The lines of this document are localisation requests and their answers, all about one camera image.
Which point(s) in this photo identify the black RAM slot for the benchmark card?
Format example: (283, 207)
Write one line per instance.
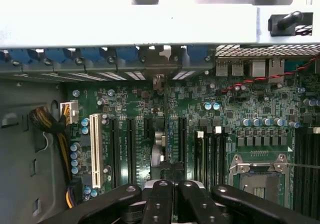
(317, 171)
(300, 171)
(221, 154)
(309, 171)
(213, 156)

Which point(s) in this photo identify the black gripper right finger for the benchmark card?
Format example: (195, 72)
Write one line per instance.
(192, 204)

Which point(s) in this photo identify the black PC case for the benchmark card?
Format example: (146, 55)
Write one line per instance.
(150, 21)

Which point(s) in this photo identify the thin locking lever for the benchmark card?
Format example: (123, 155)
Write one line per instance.
(305, 166)

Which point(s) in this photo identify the white power connector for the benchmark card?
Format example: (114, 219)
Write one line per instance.
(72, 112)

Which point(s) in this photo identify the blue slot clip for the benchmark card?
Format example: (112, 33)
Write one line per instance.
(126, 54)
(56, 55)
(91, 54)
(20, 55)
(197, 53)

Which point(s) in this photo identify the short black expansion slot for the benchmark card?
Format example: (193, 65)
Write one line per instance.
(148, 126)

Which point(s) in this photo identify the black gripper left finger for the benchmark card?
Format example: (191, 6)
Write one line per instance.
(160, 204)

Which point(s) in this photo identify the silver rear port block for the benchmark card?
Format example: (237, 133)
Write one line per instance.
(276, 67)
(237, 67)
(258, 68)
(222, 67)

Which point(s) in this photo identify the CPU socket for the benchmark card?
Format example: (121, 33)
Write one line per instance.
(260, 166)

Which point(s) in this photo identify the white expansion slot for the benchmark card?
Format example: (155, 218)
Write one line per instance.
(95, 149)

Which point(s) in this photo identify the green motherboard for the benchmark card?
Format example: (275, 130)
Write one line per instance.
(250, 104)

